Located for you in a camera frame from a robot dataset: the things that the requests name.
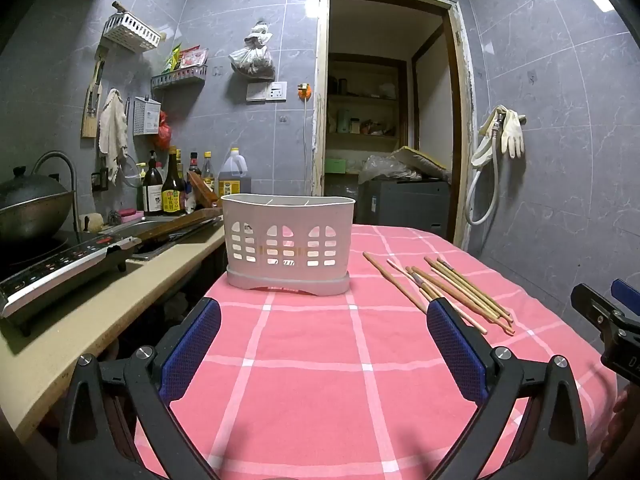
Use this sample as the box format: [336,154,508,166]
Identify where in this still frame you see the small bottle red cap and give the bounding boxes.
[187,151,202,192]

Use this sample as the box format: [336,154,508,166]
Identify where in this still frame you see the curved metal faucet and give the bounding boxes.
[32,150,82,242]

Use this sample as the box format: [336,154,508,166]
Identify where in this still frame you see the pink checked tablecloth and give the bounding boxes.
[134,224,618,480]

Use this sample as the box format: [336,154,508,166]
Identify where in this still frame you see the yellowish folded sack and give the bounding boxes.
[389,145,452,182]

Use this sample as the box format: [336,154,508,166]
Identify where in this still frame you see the brown wooden knife block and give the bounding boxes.
[185,170,221,209]

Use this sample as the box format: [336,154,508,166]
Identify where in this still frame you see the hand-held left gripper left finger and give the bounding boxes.
[56,296,223,480]

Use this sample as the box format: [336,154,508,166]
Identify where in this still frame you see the brown wooden cutting board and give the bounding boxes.
[131,207,224,257]

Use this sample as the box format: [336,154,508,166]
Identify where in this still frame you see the person's right hand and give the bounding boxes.
[601,388,630,455]

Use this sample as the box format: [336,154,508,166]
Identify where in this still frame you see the colourful seasoning packets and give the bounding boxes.
[162,42,209,70]

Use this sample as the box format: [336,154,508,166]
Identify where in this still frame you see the steel kitchen sink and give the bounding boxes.
[100,213,221,262]

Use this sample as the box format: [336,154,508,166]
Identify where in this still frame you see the dark bottle white label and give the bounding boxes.
[142,150,165,217]

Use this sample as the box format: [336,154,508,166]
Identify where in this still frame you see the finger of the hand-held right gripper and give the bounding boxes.
[611,279,640,319]
[571,284,624,331]

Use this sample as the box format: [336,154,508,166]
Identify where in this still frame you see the large cooking oil jug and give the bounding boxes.
[218,147,255,199]

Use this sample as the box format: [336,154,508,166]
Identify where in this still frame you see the white wall switch panel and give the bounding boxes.
[245,81,289,103]

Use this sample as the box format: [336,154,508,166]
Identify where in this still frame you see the white rubber gloves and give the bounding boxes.
[499,107,527,159]

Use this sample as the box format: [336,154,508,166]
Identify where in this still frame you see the red plastic bag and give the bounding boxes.
[152,110,174,149]

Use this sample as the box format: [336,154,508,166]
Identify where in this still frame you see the white perforated wall holder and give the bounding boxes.
[132,95,163,137]

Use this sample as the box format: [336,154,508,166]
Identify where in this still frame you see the beige kitchen counter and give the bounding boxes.
[0,220,227,445]

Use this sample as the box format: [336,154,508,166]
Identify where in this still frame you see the set of wooden chopsticks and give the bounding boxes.
[362,251,516,336]

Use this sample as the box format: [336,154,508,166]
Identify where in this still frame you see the white slotted wall basket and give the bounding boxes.
[102,10,164,54]

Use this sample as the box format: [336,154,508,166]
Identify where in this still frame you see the dark metal wok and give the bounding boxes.
[0,191,77,247]

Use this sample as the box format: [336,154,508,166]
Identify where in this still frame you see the white hanging rag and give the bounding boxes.
[97,88,129,184]

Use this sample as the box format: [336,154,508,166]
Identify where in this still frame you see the wooden storage shelf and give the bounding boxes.
[327,54,407,177]

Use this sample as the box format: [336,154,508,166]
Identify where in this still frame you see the wire mesh strainer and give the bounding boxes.
[120,152,144,191]

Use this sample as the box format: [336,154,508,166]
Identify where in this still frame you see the white flexible hose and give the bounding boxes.
[464,105,507,227]

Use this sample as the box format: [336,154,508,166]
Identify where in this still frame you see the wooden door frame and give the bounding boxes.
[312,0,477,257]

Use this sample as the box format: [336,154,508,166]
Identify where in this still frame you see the grey wall rack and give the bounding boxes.
[151,65,209,91]

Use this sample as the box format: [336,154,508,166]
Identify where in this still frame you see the clear hanging plastic bag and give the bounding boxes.
[228,20,276,81]

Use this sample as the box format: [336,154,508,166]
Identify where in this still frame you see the black induction cooker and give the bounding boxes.
[0,234,144,337]

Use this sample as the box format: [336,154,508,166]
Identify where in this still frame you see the thin white power cable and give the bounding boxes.
[302,100,312,197]

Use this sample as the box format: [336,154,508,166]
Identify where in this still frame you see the dark wok lid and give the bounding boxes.
[0,165,69,209]

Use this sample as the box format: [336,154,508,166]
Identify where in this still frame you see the wooden wall knife rack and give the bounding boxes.
[81,45,109,139]

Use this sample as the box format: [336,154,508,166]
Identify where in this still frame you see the dark grey cabinet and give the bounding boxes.
[357,179,452,242]

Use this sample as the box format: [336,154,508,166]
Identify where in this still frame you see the crumpled clear plastic bag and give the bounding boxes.
[358,154,422,184]

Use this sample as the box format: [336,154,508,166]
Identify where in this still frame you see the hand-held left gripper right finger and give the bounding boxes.
[425,296,591,480]

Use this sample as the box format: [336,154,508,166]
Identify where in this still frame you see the white plastic utensil basket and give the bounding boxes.
[220,193,356,294]

